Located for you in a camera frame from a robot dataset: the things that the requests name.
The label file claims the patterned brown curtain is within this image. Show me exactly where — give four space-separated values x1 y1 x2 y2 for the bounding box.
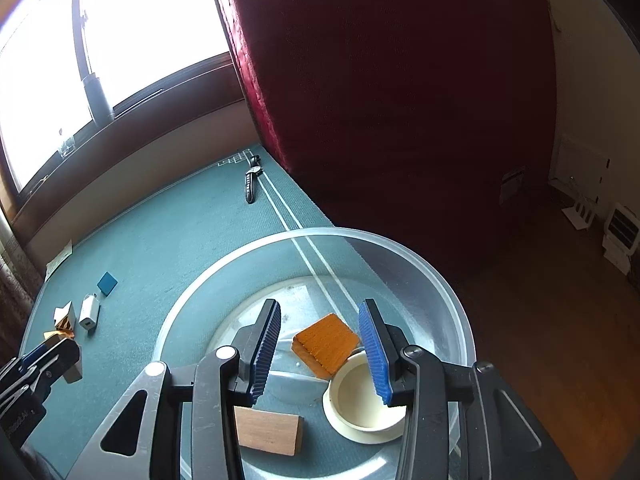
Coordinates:
0 205 46 366

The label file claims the plain orange block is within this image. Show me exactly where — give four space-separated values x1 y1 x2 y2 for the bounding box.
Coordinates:
292 313 362 380

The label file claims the wooden window frame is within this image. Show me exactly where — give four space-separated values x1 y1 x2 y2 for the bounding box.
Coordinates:
0 0 246 221

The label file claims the green table cloth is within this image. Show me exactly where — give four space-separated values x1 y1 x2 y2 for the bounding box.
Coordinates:
17 147 466 480

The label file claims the white black-striped block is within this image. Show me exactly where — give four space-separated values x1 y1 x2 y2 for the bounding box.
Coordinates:
54 301 77 333

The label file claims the white paper note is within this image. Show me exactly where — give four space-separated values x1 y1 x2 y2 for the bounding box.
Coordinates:
45 241 73 276

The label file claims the black wristwatch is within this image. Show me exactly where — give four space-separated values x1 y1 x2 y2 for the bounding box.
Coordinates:
244 155 264 204

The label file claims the white printed block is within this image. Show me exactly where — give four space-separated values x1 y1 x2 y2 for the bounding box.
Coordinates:
79 295 101 333

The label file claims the white round cup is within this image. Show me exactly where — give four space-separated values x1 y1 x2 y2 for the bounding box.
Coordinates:
322 347 408 445

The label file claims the red quilted curtain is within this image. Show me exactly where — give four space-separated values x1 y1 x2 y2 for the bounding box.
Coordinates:
207 0 558 281

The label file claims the clear plastic bowl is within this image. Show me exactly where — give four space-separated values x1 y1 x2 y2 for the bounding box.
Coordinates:
150 227 476 480

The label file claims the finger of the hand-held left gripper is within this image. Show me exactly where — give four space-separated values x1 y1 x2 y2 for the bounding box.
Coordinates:
17 336 65 368
27 340 82 401

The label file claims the dark window mullion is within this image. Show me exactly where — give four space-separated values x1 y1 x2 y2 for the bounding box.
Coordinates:
72 0 116 123

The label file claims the white heater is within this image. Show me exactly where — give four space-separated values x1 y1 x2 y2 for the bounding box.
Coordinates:
602 202 640 276

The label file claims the small white stand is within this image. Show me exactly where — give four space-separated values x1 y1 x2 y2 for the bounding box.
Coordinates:
562 197 598 231

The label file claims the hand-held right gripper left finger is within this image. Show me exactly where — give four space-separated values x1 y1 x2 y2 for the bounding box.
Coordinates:
70 299 282 480

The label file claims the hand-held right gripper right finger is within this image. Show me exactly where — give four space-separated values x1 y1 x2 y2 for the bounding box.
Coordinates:
358 299 571 480

